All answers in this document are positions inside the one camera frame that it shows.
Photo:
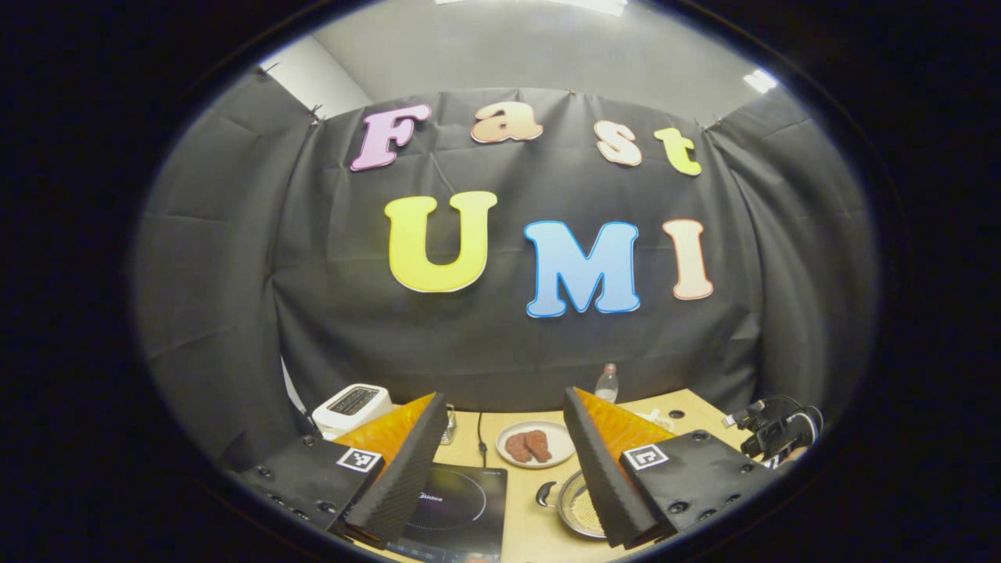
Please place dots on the brown meat piece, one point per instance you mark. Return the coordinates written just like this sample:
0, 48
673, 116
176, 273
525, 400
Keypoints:
517, 448
539, 444

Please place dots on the clear plastic water bottle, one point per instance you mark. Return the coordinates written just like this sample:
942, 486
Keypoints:
607, 385

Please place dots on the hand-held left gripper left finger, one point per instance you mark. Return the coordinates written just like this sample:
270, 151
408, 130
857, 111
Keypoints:
407, 469

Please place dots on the white round plate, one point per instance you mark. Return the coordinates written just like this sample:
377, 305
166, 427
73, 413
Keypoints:
559, 438

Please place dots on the pile of soybeans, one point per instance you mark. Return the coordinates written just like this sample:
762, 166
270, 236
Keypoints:
586, 512

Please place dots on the small ceiling light panel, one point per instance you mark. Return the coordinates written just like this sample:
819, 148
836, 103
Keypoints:
760, 80

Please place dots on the black induction cooktop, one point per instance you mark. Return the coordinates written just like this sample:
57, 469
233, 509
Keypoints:
461, 508

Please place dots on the white toaster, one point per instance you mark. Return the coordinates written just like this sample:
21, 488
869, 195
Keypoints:
348, 407

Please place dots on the large ceiling light panel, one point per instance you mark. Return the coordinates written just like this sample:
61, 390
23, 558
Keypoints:
547, 5

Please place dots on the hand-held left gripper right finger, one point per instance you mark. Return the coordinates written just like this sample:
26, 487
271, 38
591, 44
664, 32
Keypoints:
598, 469

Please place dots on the small white sauce dish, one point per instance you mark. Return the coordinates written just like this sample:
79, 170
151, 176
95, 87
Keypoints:
655, 419

